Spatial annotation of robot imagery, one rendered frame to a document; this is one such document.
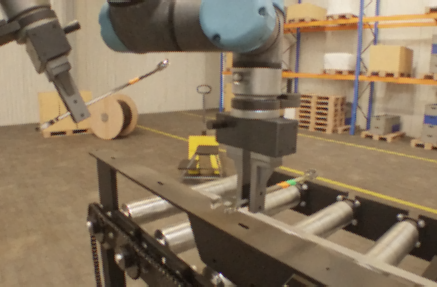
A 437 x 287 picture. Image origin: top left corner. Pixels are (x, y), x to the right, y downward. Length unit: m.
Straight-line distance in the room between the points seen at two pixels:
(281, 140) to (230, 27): 0.18
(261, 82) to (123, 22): 0.20
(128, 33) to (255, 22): 0.16
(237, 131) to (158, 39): 0.19
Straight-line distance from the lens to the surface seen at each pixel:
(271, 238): 0.62
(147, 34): 0.40
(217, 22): 0.34
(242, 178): 0.51
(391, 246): 1.23
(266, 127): 0.44
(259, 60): 0.45
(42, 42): 0.50
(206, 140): 5.73
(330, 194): 1.65
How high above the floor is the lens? 1.46
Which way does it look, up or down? 12 degrees down
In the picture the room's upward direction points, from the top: 1 degrees clockwise
